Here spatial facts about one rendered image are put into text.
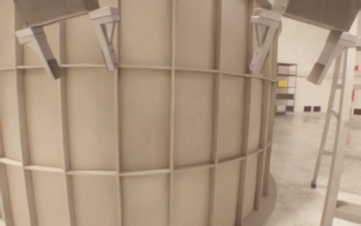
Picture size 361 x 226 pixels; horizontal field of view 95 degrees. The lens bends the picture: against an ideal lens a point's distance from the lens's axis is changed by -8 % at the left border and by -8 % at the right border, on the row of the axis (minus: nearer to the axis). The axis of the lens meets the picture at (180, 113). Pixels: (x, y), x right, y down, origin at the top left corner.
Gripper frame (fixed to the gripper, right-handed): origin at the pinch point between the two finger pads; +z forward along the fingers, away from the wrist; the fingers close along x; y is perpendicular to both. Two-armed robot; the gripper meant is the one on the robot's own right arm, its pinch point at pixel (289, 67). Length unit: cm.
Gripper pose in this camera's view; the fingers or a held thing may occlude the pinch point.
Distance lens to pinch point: 40.4
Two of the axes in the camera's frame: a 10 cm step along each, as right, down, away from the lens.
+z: -1.8, 8.6, 4.7
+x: 9.8, 1.4, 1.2
